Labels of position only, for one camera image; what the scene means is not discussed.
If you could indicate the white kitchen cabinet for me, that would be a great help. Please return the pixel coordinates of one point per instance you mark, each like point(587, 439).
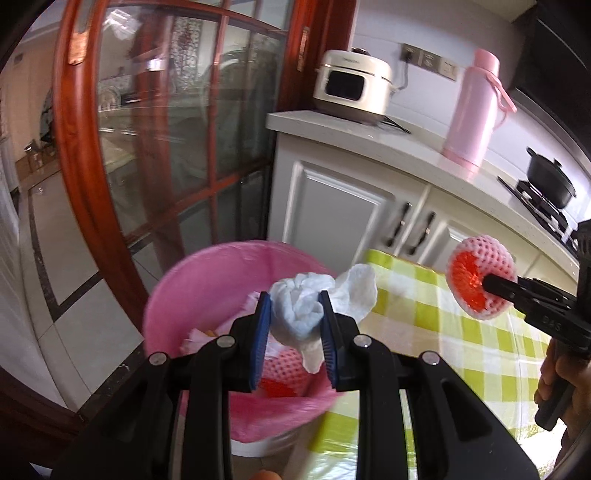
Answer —
point(332, 203)

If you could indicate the pink thermos flask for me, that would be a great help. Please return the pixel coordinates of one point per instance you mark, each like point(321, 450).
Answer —
point(471, 115)

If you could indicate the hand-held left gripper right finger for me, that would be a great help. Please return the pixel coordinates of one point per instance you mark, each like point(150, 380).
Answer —
point(328, 341)

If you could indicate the dark range hood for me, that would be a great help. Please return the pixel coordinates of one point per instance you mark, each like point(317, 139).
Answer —
point(563, 55)

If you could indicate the cream rice cooker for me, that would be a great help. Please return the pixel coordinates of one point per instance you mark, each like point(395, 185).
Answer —
point(355, 87)

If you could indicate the person's right hand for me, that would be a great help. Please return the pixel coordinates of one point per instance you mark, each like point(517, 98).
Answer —
point(579, 397)

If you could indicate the green checked tablecloth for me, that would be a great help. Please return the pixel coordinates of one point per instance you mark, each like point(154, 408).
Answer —
point(415, 332)

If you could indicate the white tissue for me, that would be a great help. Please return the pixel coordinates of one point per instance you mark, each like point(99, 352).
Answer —
point(295, 304)

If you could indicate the black cooking pot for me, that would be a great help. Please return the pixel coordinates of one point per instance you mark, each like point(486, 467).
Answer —
point(551, 180)

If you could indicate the black gas stove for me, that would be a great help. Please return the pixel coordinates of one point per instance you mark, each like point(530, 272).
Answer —
point(540, 207)

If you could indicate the grey wall socket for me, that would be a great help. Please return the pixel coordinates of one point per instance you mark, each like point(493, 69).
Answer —
point(449, 69)
point(410, 54)
point(431, 61)

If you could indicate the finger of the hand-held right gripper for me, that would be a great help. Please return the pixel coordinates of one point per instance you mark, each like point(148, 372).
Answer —
point(505, 288)

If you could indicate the white trash bin pink liner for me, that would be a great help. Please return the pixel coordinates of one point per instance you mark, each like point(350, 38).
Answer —
point(184, 286)

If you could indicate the pink foam fruit net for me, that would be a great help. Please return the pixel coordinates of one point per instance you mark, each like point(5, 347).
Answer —
point(286, 369)
point(489, 254)

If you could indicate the wooden glass door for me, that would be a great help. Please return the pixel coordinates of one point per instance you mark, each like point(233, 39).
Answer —
point(78, 161)

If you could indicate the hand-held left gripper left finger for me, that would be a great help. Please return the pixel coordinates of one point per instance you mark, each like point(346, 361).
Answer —
point(261, 341)

